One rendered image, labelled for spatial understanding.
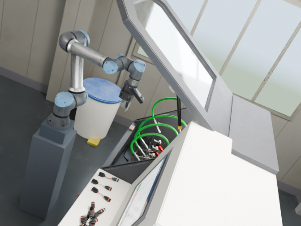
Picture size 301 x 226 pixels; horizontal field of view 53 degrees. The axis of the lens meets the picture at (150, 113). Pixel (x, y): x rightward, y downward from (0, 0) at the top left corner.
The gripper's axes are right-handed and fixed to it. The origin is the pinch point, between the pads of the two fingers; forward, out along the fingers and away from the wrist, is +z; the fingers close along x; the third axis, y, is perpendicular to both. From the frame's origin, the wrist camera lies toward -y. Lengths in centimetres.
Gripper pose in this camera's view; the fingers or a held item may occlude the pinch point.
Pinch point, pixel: (126, 110)
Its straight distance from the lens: 202.2
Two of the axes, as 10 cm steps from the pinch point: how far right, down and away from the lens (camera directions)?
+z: -3.4, 7.9, 5.0
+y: -9.0, -4.3, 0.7
